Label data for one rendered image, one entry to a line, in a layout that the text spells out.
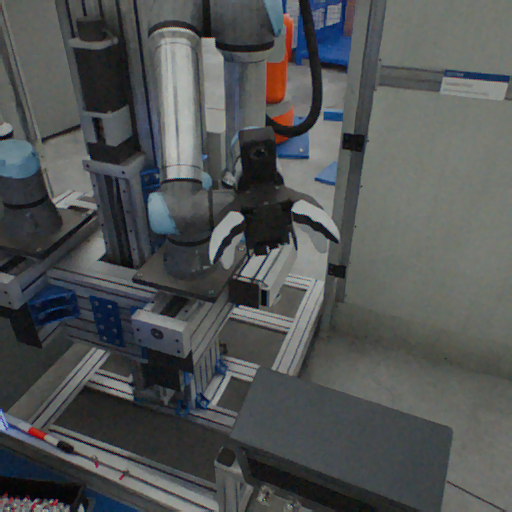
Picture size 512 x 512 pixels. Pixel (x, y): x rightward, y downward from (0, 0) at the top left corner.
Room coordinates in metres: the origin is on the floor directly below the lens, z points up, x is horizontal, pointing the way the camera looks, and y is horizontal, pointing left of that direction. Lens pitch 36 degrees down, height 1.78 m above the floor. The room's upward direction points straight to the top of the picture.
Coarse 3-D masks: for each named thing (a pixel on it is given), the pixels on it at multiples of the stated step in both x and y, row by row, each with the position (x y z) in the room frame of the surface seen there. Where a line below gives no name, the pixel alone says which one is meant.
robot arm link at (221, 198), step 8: (232, 184) 0.76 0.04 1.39; (216, 192) 0.76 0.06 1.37; (224, 192) 0.76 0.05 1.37; (232, 192) 0.76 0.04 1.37; (216, 200) 0.74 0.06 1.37; (224, 200) 0.74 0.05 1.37; (232, 200) 0.74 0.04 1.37; (216, 208) 0.73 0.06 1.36; (216, 216) 0.73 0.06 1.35; (240, 240) 0.74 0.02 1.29
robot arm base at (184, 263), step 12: (168, 240) 0.99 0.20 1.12; (204, 240) 0.98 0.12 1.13; (168, 252) 0.98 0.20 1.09; (180, 252) 0.96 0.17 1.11; (192, 252) 0.96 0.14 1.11; (204, 252) 0.97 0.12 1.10; (168, 264) 0.97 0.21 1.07; (180, 264) 0.95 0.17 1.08; (192, 264) 0.95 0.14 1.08; (204, 264) 0.96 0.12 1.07; (216, 264) 0.98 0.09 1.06; (180, 276) 0.95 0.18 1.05; (192, 276) 0.94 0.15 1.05; (204, 276) 0.95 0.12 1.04
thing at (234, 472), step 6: (216, 462) 0.45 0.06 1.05; (234, 462) 0.45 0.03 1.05; (216, 468) 0.45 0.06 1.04; (222, 468) 0.45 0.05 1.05; (228, 468) 0.44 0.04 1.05; (234, 468) 0.44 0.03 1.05; (222, 474) 0.45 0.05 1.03; (228, 474) 0.44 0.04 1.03; (234, 474) 0.44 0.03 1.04; (240, 474) 0.44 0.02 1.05; (240, 480) 0.44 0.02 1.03
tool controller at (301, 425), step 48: (288, 384) 0.44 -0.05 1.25; (240, 432) 0.38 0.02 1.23; (288, 432) 0.38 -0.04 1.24; (336, 432) 0.38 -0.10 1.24; (384, 432) 0.37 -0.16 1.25; (432, 432) 0.37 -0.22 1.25; (288, 480) 0.36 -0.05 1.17; (336, 480) 0.33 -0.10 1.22; (384, 480) 0.32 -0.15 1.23; (432, 480) 0.32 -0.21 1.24
